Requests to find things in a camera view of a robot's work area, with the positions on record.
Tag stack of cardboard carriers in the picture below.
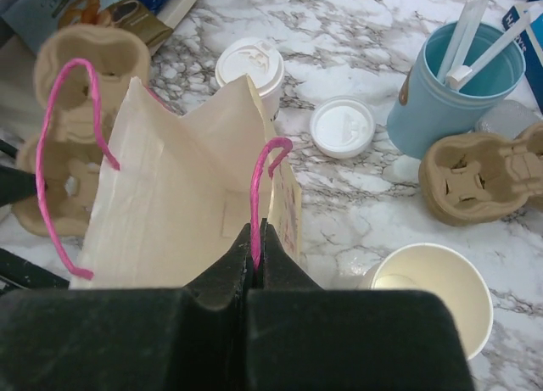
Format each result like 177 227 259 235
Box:
418 122 542 226

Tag blue white razor box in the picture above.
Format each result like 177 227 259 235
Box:
501 0 543 111

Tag brown cardboard cup carrier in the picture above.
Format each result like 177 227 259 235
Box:
34 24 151 237

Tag brown pink paper bag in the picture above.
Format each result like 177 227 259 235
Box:
48 59 301 289

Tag black beige shelf rack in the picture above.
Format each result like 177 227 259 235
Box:
157 0 198 29

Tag white lid stack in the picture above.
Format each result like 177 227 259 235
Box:
309 96 376 159

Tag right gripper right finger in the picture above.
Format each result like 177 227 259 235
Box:
245 221 474 390

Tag white paper coffee cup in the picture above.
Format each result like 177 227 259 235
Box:
259 87 283 121

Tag white plastic cup lid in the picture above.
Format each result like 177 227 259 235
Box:
216 37 284 96

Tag stack of paper cups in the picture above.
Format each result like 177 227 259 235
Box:
355 243 494 360

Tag brown snack bag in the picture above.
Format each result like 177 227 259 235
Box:
2 0 173 52

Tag white sachet stick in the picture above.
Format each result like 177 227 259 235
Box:
445 2 542 91
437 0 489 83

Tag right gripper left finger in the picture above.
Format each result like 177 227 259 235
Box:
1 227 253 390

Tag light blue utensil cup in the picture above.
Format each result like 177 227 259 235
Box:
387 22 526 159

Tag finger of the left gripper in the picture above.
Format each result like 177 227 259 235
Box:
0 165 37 207

